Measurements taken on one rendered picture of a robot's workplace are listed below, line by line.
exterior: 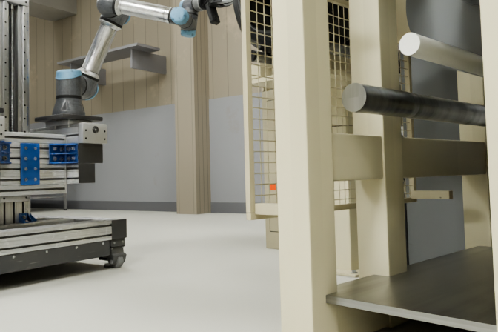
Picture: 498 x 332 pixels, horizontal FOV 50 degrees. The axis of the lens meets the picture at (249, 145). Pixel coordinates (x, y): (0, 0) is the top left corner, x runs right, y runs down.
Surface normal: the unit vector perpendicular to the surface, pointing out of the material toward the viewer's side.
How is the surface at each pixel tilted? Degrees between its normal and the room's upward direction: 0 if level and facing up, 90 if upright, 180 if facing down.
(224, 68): 90
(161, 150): 90
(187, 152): 90
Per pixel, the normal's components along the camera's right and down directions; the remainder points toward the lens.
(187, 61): -0.58, -0.03
